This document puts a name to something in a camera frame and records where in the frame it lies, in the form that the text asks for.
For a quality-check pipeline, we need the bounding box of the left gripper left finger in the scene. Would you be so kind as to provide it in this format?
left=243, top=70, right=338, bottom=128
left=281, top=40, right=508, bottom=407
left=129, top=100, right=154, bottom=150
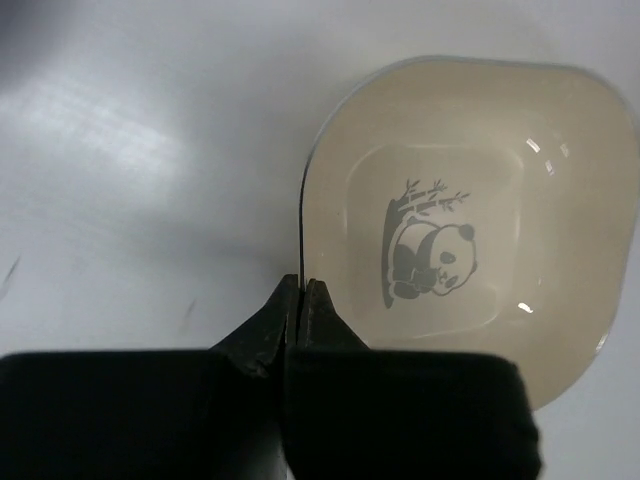
left=1, top=275, right=299, bottom=479

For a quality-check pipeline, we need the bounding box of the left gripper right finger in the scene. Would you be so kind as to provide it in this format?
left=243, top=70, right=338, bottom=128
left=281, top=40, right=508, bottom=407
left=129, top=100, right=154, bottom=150
left=284, top=280, right=543, bottom=479

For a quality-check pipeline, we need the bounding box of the beige plate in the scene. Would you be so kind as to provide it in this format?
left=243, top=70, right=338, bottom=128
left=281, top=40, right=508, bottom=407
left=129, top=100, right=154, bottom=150
left=299, top=56, right=639, bottom=409

